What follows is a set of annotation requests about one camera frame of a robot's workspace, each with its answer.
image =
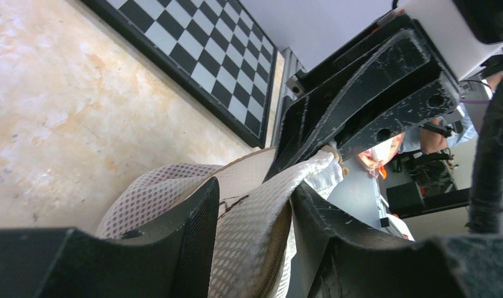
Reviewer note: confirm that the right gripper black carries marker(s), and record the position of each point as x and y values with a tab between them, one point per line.
400	83

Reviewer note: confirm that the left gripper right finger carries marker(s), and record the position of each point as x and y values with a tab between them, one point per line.
341	256

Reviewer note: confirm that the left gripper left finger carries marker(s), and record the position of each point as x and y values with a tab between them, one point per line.
169	256

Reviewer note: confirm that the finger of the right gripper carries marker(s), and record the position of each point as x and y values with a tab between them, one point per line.
315	118

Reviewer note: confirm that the black white checkerboard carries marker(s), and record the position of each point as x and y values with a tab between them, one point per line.
214	49

